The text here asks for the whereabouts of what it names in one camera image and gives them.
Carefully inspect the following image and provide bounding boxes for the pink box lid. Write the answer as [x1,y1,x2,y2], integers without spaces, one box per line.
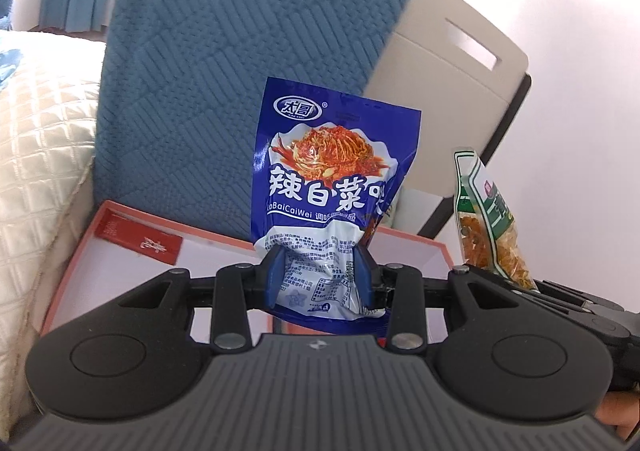
[39,200,456,349]

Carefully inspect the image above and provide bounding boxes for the long red stick packet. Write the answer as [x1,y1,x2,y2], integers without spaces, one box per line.
[94,218,184,265]

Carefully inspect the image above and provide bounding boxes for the white plastic chair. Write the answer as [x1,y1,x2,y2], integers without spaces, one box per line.
[360,0,532,244]

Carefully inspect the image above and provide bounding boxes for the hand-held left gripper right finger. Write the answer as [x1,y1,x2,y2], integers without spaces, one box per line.
[352,248,526,352]

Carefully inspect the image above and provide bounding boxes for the cream quilted bedspread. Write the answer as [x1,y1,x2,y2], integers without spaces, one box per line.
[0,30,107,432]

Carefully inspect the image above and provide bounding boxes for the blue snack packet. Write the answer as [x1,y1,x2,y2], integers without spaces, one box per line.
[248,76,422,334]

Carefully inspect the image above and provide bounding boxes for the blue covered chair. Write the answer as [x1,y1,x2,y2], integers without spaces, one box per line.
[96,0,415,252]

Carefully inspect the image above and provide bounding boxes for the clear green noodle snack packet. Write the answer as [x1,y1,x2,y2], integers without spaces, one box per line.
[452,147,541,294]

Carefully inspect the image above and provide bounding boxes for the blue patterned cloth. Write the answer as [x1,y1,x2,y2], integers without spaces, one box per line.
[0,47,25,84]

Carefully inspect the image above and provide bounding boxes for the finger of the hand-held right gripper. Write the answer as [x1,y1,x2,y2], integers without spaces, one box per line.
[520,278,640,342]

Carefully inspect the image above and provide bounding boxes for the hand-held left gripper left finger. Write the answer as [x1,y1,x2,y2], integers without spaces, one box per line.
[117,246,288,352]

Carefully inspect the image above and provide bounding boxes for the person's right hand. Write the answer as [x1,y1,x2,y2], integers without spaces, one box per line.
[595,380,640,443]

